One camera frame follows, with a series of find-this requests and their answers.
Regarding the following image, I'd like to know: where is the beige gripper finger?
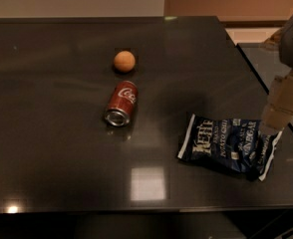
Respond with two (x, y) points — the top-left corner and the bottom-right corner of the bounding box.
(259, 70), (293, 135)

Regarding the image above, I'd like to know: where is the red coke can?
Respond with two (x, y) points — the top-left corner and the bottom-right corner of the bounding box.
(105, 81), (138, 126)

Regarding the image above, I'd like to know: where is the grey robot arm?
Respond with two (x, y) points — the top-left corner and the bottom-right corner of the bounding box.
(259, 15), (293, 135)

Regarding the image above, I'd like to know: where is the grey side table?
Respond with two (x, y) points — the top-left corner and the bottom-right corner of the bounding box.
(237, 43), (293, 132)

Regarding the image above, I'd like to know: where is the blue kettle chips bag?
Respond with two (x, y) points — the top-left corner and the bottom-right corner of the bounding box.
(177, 115), (282, 181)

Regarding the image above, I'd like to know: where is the orange fruit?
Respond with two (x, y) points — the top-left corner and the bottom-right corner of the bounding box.
(114, 51), (136, 73)

